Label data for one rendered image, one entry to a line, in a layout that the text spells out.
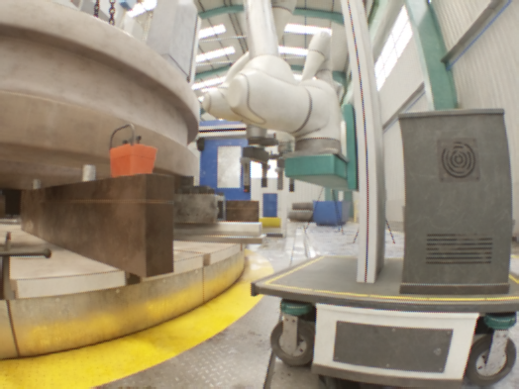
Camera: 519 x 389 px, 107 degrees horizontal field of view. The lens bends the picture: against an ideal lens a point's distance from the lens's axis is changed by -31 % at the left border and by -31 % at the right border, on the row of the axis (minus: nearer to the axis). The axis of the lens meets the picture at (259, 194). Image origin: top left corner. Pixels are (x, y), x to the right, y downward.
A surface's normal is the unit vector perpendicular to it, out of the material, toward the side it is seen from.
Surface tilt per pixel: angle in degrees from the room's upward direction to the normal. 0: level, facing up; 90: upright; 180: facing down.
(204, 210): 90
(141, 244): 90
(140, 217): 90
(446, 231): 90
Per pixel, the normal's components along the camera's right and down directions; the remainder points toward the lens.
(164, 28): -0.15, -0.06
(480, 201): -0.51, -0.06
